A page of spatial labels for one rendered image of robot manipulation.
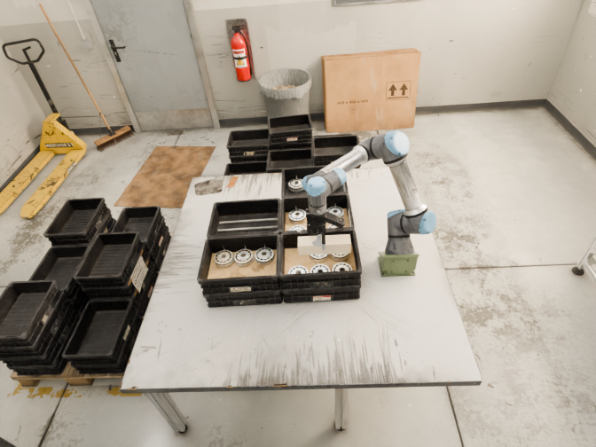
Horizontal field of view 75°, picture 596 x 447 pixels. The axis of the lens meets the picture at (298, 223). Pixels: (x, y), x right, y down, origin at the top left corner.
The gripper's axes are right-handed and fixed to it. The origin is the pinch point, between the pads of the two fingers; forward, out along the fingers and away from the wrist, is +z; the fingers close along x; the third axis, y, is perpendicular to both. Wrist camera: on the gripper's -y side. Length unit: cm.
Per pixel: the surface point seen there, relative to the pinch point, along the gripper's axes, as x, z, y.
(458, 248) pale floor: -92, 109, -108
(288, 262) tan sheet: -11.2, 25.6, 19.2
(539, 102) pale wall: -315, 105, -264
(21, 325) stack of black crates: -1, 59, 180
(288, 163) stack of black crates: -169, 71, 28
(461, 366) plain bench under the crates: 42, 39, -57
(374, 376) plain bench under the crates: 45, 39, -19
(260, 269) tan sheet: -7.7, 25.6, 33.9
